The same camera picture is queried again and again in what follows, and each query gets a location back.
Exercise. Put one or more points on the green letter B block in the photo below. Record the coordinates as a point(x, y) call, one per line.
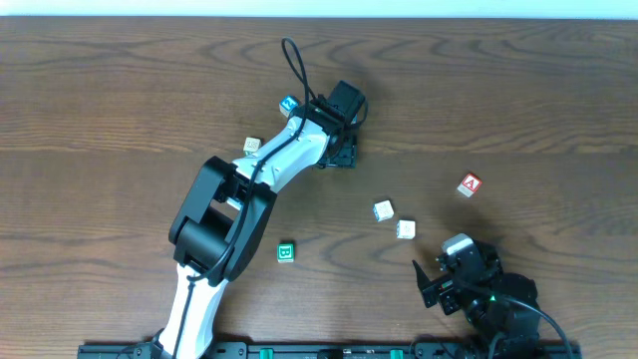
point(285, 252)

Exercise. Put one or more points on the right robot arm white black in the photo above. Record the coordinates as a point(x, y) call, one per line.
point(501, 307)

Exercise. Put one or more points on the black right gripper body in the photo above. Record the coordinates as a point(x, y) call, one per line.
point(438, 290)

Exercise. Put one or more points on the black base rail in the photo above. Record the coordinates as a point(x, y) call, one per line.
point(241, 350)

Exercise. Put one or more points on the white block number 4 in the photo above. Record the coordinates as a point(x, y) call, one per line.
point(406, 229)

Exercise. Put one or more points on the blue number 2 block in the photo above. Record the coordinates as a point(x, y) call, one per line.
point(287, 105)

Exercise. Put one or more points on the white block number 8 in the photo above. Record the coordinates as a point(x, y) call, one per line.
point(383, 210)

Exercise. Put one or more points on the red letter A block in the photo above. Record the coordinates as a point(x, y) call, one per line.
point(469, 185)

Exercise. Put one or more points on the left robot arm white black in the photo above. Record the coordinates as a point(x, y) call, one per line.
point(219, 226)

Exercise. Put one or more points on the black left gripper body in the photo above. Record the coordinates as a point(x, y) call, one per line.
point(342, 158)

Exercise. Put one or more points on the beige block green side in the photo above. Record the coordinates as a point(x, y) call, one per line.
point(251, 145)

